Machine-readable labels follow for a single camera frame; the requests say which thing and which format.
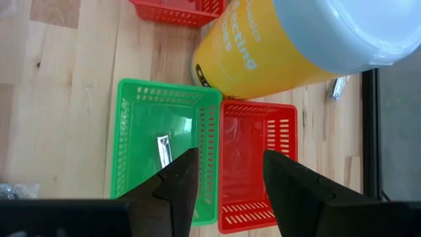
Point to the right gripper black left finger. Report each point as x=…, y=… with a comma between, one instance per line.
x=177, y=197

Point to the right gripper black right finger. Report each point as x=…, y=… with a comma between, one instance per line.
x=292, y=197

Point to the silver metal nail clipper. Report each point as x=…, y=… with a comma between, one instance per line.
x=164, y=149
x=338, y=88

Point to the red plastic mesh basket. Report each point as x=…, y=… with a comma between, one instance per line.
x=174, y=13
x=250, y=138

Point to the green plastic mesh basket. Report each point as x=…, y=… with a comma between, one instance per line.
x=144, y=115

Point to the yellow disinfecting wipes canister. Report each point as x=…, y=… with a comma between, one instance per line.
x=263, y=49

